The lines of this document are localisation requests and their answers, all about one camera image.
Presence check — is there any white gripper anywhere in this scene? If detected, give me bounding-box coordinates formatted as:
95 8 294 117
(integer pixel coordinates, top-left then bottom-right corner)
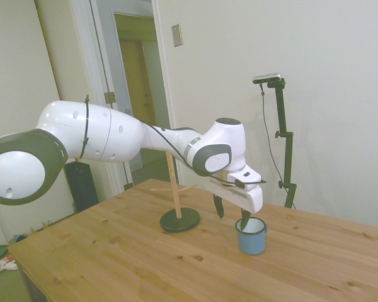
207 176 264 231

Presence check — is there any blue enamel mug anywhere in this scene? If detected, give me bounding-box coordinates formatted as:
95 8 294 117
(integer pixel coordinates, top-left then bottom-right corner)
234 217 268 255

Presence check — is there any wooden mug tree black base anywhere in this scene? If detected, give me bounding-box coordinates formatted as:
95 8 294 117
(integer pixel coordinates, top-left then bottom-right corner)
150 149 201 233

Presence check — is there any black floor speaker box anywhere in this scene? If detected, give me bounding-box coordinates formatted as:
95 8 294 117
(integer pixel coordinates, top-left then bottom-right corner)
64 160 100 214

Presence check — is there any brown wooden hallway door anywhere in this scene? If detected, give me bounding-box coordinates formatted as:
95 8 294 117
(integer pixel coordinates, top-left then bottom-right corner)
119 40 160 133

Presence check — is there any white open door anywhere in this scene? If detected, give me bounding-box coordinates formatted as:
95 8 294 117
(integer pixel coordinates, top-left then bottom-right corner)
89 0 143 189

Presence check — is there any white plastic scoop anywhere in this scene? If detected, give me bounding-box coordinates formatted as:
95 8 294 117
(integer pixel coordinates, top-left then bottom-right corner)
0 258 19 277

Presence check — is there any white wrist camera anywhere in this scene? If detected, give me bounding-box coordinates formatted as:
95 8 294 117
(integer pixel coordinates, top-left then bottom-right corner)
223 166 261 191

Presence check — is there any black camera stand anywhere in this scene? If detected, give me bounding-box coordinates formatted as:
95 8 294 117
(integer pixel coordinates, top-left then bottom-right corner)
266 78 297 209

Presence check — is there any grey exterior camera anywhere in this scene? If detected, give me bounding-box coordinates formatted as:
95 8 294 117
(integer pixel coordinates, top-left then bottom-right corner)
252 72 284 85

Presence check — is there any black cable strap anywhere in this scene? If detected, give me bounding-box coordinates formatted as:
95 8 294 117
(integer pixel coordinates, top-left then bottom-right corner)
79 94 91 160

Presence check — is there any metal wall switch plate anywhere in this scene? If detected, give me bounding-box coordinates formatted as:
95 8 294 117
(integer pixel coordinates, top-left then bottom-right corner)
171 23 183 48

